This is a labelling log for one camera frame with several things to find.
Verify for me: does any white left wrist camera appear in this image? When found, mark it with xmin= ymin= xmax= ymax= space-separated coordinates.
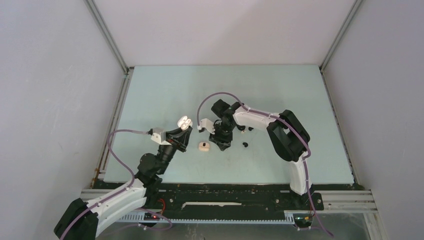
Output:
xmin=150 ymin=127 xmax=166 ymax=145

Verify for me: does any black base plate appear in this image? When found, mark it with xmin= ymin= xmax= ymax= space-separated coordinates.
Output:
xmin=92 ymin=180 xmax=332 ymax=222

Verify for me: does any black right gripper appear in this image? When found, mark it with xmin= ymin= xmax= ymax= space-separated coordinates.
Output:
xmin=209 ymin=121 xmax=236 ymax=152

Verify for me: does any aluminium corner post left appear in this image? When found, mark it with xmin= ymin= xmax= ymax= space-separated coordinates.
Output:
xmin=83 ymin=0 xmax=130 ymax=75

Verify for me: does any beige earbud charging case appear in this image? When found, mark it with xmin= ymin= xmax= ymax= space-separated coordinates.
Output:
xmin=198 ymin=142 xmax=211 ymax=152

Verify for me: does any black earbud charging case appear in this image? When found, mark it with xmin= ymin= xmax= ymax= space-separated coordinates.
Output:
xmin=236 ymin=125 xmax=246 ymax=131

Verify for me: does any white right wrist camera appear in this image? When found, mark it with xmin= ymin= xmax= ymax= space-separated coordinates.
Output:
xmin=197 ymin=118 xmax=215 ymax=135

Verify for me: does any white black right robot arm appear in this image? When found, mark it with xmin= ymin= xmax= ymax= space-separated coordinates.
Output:
xmin=197 ymin=99 xmax=317 ymax=212

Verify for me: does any white earbud charging case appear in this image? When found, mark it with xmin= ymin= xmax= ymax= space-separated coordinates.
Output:
xmin=177 ymin=115 xmax=193 ymax=131

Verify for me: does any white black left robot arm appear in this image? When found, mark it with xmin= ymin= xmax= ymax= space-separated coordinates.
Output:
xmin=53 ymin=126 xmax=193 ymax=240

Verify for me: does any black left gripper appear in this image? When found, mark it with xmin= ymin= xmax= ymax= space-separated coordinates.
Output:
xmin=156 ymin=125 xmax=192 ymax=175

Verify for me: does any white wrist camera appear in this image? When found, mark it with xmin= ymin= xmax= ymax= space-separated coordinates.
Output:
xmin=150 ymin=127 xmax=166 ymax=145
xmin=197 ymin=118 xmax=215 ymax=135

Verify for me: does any aluminium corner post right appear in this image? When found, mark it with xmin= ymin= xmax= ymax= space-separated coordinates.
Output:
xmin=319 ymin=0 xmax=365 ymax=74

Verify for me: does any aluminium corner post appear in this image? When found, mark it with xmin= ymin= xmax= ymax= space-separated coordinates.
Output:
xmin=83 ymin=0 xmax=130 ymax=75
xmin=319 ymin=0 xmax=365 ymax=74

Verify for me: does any white slotted cable duct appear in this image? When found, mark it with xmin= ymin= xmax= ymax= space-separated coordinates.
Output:
xmin=116 ymin=211 xmax=295 ymax=225

